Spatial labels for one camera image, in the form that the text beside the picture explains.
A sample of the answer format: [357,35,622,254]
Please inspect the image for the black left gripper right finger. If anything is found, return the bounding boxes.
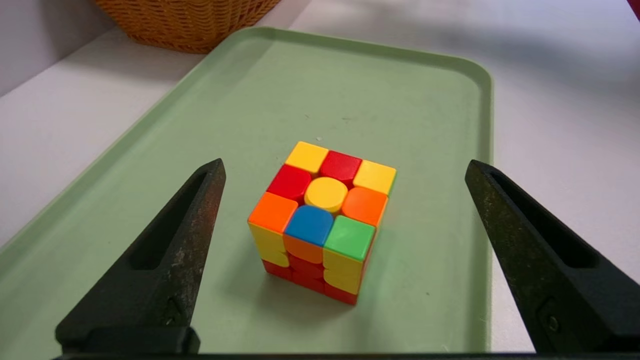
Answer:
[465,160,640,355]

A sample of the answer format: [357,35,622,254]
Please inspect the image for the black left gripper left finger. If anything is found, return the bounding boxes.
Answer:
[56,159,227,353]

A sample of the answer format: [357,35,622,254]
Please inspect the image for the colourful puzzle cube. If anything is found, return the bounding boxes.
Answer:
[247,141,398,306]

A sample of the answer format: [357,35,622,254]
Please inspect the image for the orange wicker basket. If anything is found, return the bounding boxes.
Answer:
[91,0,282,55]

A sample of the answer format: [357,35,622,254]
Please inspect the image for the light green plastic tray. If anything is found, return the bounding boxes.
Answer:
[0,26,495,355]

